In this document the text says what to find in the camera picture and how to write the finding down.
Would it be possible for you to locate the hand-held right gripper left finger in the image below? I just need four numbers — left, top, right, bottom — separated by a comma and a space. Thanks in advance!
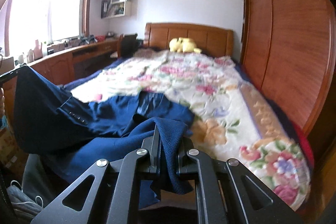
30, 124, 162, 224

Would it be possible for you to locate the person's left hand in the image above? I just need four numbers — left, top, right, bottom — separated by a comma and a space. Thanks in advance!
0, 88, 6, 117

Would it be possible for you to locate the yellow plush toy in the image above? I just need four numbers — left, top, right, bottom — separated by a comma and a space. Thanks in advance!
169, 37, 202, 54

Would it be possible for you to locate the red bed sheet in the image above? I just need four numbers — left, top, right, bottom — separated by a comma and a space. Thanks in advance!
295, 123, 315, 164

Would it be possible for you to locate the blue suit jacket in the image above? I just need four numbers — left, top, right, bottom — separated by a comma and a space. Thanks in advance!
13, 65, 196, 211

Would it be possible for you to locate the pink bottle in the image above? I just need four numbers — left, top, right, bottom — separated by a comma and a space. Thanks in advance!
34, 39, 43, 60

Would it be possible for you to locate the wooden chair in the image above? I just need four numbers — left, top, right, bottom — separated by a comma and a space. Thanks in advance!
110, 33, 138, 59

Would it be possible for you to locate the floral fleece blanket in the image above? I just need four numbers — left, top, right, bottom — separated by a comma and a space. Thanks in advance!
71, 49, 313, 211

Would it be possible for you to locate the grey garment with white cord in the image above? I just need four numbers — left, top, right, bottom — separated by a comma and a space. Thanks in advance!
7, 153, 69, 216

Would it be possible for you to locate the wooden bed headboard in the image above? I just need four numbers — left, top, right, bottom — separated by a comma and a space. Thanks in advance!
144, 22, 234, 58

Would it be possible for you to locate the printed cardboard box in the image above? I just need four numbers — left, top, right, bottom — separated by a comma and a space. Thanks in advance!
0, 118, 20, 169

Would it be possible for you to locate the long wooden desk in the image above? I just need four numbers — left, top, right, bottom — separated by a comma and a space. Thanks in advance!
4, 39, 120, 119

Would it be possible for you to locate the wooden louvred wardrobe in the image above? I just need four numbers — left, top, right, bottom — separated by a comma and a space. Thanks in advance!
240, 0, 335, 138

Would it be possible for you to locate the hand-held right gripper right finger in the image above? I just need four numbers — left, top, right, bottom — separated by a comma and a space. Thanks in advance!
176, 136, 305, 224

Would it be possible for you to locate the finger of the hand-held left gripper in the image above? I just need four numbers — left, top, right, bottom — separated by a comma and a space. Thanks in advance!
0, 64, 28, 86

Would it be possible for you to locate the wooden framed window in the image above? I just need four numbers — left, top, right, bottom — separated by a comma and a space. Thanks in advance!
0, 0, 96, 56

